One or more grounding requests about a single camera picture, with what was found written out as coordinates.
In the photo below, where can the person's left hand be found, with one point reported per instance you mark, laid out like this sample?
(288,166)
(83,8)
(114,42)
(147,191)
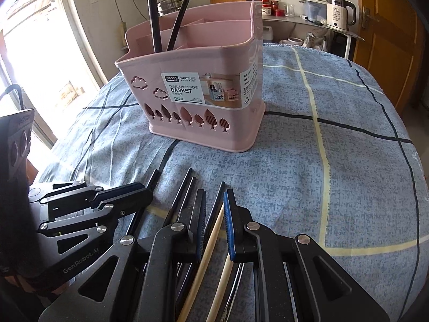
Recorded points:
(18,283)

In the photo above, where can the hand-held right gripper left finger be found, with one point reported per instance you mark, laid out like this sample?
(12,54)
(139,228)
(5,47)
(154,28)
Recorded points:
(203,228)

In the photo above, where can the steel cooking pot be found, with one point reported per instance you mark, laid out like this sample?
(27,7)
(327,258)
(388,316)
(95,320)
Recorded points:
(169,6)

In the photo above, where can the light wooden chopstick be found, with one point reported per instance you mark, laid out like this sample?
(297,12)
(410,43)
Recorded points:
(219,291)
(206,258)

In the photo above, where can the brown wooden door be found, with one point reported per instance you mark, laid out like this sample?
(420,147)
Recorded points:
(385,40)

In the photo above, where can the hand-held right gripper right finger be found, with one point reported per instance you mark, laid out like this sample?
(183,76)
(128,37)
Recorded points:
(229,228)

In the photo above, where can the red round tin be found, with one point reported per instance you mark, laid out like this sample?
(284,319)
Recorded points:
(279,12)

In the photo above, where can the slim black chopstick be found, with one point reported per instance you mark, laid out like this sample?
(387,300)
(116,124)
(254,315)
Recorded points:
(216,204)
(187,201)
(177,16)
(152,13)
(235,291)
(182,191)

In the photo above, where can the red lidded jar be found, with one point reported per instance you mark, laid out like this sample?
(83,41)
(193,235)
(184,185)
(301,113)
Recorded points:
(266,6)
(274,4)

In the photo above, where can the white plastic jug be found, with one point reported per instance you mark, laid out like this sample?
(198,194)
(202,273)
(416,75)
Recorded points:
(268,33)

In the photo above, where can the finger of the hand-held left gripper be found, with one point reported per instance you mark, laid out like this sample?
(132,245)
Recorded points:
(120,189)
(134,199)

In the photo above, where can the steel counter shelf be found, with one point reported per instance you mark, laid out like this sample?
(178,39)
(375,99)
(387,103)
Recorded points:
(301,20)

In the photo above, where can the white arched window frame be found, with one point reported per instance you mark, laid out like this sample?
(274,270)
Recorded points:
(67,0)

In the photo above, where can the clear drinking glass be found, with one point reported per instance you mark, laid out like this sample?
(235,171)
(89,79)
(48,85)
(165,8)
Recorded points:
(290,10)

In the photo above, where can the blue checked blanket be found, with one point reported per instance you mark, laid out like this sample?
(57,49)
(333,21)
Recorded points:
(301,181)

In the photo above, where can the white electric kettle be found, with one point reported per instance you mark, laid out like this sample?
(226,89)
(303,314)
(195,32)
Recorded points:
(338,13)

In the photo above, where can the pink plastic utensil basket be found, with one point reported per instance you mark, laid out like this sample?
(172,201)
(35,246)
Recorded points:
(134,107)

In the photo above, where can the clear water filter pitcher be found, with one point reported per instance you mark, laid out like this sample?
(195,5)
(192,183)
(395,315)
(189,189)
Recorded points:
(313,11)

